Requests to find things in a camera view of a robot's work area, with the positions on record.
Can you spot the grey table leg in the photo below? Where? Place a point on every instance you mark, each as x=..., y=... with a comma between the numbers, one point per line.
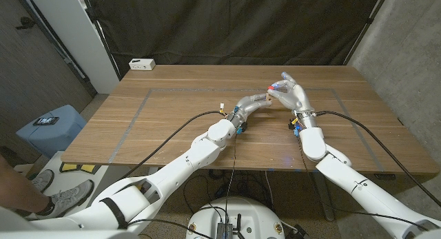
x=327, y=211

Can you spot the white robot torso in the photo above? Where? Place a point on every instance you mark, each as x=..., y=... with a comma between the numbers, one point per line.
x=237, y=215

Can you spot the grey sneaker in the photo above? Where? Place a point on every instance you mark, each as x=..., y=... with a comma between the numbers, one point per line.
x=42, y=181
x=69, y=197

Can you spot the yellow and black floor pad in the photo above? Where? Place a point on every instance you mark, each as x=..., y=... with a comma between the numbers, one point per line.
x=69, y=167

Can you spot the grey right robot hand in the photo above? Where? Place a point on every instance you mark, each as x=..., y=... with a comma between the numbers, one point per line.
x=294, y=96

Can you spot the person's bare leg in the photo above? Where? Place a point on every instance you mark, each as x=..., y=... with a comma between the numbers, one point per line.
x=17, y=194

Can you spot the blue stool with phone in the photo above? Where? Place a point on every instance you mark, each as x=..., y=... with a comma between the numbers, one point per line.
x=51, y=135

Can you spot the black curtain backdrop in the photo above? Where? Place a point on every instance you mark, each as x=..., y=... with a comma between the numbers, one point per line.
x=224, y=25

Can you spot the white floor platform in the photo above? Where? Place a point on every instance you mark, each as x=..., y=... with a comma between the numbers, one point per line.
x=72, y=175

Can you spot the red-headed wooden screw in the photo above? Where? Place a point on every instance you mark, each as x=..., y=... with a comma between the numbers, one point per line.
x=271, y=88

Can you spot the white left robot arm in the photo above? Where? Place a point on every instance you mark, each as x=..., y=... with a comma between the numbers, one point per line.
x=165, y=177

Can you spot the wooden block with holes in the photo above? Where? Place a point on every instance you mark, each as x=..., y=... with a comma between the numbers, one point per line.
x=268, y=97

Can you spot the wooden table panel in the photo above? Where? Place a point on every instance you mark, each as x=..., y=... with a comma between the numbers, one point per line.
x=172, y=90

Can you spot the black phone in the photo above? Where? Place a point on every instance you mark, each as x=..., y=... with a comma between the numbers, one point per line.
x=45, y=121

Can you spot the white power strip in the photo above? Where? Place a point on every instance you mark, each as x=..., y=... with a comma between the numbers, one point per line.
x=142, y=64

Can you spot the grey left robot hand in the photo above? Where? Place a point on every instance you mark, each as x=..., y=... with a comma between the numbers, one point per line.
x=246, y=106

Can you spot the white pillar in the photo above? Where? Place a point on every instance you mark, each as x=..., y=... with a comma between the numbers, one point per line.
x=69, y=32

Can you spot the black backdrop frame pole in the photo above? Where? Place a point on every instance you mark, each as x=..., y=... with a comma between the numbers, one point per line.
x=367, y=25
x=104, y=42

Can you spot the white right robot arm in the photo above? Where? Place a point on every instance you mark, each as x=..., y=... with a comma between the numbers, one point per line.
x=355, y=180

